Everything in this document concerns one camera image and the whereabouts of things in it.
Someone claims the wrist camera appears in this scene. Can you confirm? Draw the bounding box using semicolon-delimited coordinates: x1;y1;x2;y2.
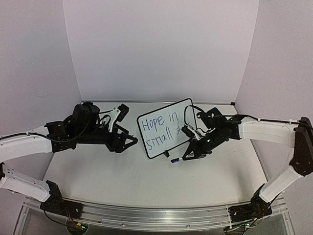
108;104;129;132
181;125;196;139

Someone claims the white marker pen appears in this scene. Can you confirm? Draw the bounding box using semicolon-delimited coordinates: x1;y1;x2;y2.
177;153;194;162

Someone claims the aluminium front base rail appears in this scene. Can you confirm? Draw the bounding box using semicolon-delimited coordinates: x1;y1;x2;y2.
13;195;294;235

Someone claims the blue marker cap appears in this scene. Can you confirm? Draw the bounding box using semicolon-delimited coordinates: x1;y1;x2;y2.
171;158;179;163

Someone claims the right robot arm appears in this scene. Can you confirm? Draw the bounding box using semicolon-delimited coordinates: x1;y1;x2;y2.
182;107;313;221

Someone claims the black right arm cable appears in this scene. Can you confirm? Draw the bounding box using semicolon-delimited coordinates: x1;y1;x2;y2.
183;104;304;133

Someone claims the white whiteboard with black frame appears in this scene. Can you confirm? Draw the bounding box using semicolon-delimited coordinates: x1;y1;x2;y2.
136;98;197;159

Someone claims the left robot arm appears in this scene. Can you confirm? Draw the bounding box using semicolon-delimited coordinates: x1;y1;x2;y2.
0;101;138;218

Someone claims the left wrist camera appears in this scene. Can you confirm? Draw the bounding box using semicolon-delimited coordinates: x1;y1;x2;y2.
108;104;129;132

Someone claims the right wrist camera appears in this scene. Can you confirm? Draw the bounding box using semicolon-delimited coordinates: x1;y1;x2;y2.
181;125;196;139

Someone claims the black left base cable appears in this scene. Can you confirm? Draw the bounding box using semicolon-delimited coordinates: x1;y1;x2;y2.
36;199;74;230

